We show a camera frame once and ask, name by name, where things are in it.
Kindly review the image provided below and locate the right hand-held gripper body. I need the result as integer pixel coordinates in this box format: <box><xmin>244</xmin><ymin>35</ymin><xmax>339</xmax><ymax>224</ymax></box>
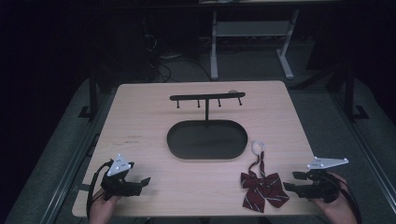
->
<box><xmin>303</xmin><ymin>156</ymin><xmax>350</xmax><ymax>204</ymax></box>

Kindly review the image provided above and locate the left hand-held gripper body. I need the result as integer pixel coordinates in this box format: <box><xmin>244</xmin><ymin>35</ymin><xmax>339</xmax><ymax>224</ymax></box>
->
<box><xmin>100</xmin><ymin>153</ymin><xmax>138</xmax><ymax>201</ymax></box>

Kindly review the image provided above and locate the person's right hand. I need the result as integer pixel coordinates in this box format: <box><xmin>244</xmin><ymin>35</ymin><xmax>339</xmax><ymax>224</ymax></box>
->
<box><xmin>312</xmin><ymin>173</ymin><xmax>360</xmax><ymax>224</ymax></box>

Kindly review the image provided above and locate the person's left hand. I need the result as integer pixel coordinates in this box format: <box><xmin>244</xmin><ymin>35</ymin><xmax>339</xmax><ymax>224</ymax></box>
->
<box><xmin>89</xmin><ymin>189</ymin><xmax>121</xmax><ymax>224</ymax></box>

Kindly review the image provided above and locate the dark red striped bow tie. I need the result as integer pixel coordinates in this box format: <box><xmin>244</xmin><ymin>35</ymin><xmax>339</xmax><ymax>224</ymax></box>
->
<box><xmin>239</xmin><ymin>140</ymin><xmax>290</xmax><ymax>215</ymax></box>

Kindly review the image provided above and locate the black hook rack with tray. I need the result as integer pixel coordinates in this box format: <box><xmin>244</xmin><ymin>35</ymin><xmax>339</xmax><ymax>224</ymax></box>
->
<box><xmin>165</xmin><ymin>91</ymin><xmax>249</xmax><ymax>161</ymax></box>

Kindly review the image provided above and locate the black metal stand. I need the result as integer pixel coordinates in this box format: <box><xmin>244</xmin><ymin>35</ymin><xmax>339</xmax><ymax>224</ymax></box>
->
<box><xmin>343</xmin><ymin>66</ymin><xmax>371</xmax><ymax>123</ymax></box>
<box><xmin>78</xmin><ymin>68</ymin><xmax>99</xmax><ymax>123</ymax></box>

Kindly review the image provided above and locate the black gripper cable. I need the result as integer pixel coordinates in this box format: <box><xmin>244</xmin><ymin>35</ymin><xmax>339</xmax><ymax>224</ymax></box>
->
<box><xmin>326</xmin><ymin>172</ymin><xmax>363</xmax><ymax>224</ymax></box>
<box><xmin>86</xmin><ymin>160</ymin><xmax>115</xmax><ymax>219</ymax></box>

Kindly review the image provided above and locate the grey metal rail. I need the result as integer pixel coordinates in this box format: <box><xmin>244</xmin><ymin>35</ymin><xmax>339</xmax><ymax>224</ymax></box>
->
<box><xmin>328</xmin><ymin>90</ymin><xmax>396</xmax><ymax>203</ymax></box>
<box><xmin>39</xmin><ymin>90</ymin><xmax>113</xmax><ymax>224</ymax></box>

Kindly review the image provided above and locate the tangle of floor cables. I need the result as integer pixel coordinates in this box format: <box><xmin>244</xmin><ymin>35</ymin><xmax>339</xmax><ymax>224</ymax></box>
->
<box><xmin>141</xmin><ymin>18</ymin><xmax>214</xmax><ymax>84</ymax></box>

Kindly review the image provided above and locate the white metal desk frame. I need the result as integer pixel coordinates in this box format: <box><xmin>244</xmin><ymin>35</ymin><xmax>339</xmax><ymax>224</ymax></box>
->
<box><xmin>199</xmin><ymin>0</ymin><xmax>340</xmax><ymax>81</ymax></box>

